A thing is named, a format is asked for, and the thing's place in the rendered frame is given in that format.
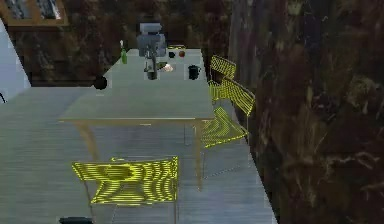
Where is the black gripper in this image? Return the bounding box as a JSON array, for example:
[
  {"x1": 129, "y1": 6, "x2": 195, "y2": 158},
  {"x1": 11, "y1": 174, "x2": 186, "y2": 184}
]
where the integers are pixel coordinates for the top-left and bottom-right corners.
[{"x1": 58, "y1": 216, "x2": 94, "y2": 224}]

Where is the pale wooden dining table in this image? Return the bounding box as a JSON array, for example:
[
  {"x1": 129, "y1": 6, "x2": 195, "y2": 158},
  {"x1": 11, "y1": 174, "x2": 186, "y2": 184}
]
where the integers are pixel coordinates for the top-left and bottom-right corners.
[{"x1": 57, "y1": 48, "x2": 216, "y2": 192}]

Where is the black round pan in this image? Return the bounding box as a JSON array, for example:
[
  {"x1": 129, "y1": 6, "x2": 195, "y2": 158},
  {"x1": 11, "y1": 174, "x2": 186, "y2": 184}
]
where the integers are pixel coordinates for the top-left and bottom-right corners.
[{"x1": 92, "y1": 75, "x2": 109, "y2": 91}]

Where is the green spray bottle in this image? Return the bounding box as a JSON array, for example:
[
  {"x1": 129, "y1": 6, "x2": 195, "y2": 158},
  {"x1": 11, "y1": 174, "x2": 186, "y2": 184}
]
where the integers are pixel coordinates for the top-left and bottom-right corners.
[{"x1": 119, "y1": 39, "x2": 129, "y2": 65}]

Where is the black mug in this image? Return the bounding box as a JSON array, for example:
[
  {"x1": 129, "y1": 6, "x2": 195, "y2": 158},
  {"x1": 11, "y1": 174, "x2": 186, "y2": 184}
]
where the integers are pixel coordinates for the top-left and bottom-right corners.
[{"x1": 187, "y1": 64, "x2": 202, "y2": 81}]

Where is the grey coffee machine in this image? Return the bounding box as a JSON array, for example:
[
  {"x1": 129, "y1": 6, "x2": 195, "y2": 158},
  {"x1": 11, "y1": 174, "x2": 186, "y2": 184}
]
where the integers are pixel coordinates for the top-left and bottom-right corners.
[{"x1": 136, "y1": 22, "x2": 167, "y2": 58}]

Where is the yellow wire chair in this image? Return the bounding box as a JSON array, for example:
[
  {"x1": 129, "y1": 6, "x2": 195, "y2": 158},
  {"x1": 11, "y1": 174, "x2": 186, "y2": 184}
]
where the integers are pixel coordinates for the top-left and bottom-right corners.
[
  {"x1": 71, "y1": 155, "x2": 180, "y2": 224},
  {"x1": 200, "y1": 77, "x2": 256, "y2": 150},
  {"x1": 208, "y1": 54, "x2": 237, "y2": 103}
]

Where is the framed wall picture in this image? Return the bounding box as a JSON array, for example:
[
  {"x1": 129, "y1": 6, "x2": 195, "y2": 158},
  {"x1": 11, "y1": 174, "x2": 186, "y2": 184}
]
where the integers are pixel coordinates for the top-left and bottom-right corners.
[{"x1": 0, "y1": 0, "x2": 70, "y2": 28}]

